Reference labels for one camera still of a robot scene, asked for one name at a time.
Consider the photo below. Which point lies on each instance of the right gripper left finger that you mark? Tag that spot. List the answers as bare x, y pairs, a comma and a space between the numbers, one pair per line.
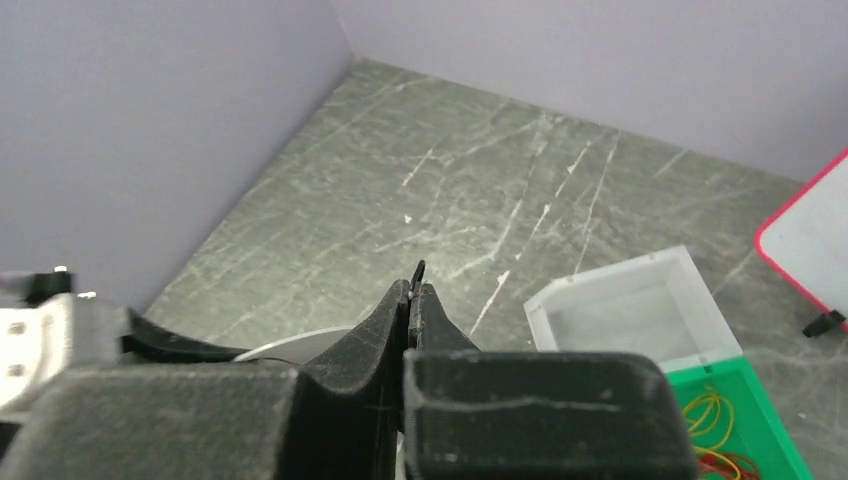
345, 412

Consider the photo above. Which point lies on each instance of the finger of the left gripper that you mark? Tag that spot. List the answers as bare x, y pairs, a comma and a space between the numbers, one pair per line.
153, 343

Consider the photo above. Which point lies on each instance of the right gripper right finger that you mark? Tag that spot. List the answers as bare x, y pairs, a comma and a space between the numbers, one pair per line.
474, 414

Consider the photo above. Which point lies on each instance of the grey perforated spool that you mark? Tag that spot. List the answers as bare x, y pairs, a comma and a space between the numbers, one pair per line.
297, 349

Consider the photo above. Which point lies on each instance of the clear plastic bin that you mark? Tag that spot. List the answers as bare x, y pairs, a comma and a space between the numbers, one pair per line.
656, 305

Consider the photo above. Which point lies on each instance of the green plastic bin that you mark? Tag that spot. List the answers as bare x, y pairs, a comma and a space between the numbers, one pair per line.
735, 430

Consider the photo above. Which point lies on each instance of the red framed whiteboard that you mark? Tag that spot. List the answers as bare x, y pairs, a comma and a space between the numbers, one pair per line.
805, 241

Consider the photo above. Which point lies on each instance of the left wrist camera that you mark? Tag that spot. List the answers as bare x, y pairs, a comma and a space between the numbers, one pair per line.
53, 330

